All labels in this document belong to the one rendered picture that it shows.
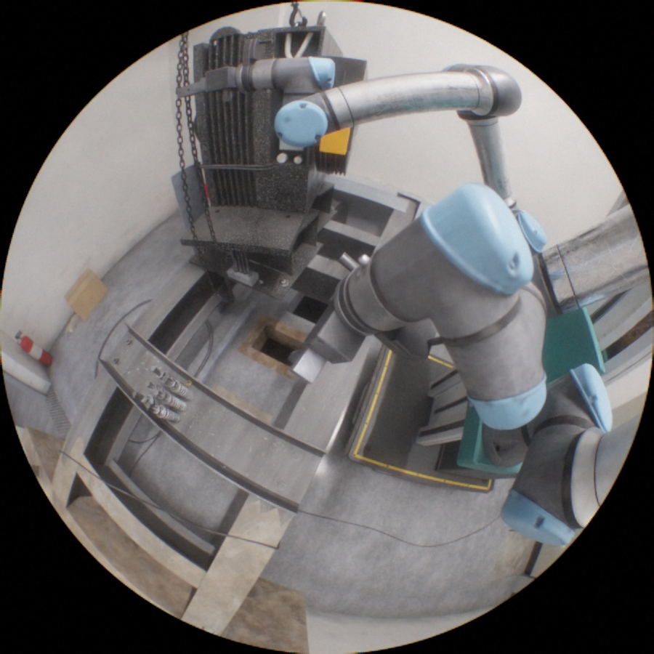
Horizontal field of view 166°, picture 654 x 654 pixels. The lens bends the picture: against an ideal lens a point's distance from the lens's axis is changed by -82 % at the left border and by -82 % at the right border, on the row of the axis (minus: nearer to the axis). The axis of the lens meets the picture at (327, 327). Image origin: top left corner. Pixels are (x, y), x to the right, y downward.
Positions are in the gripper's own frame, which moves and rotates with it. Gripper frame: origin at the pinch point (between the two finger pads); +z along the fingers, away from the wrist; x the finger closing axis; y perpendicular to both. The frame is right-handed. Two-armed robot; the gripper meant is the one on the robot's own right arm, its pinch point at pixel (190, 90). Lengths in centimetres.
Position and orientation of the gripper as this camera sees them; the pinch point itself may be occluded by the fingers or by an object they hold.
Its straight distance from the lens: 63.7
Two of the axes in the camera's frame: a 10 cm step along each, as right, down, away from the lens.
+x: 1.0, -8.2, 5.6
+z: -9.9, -1.3, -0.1
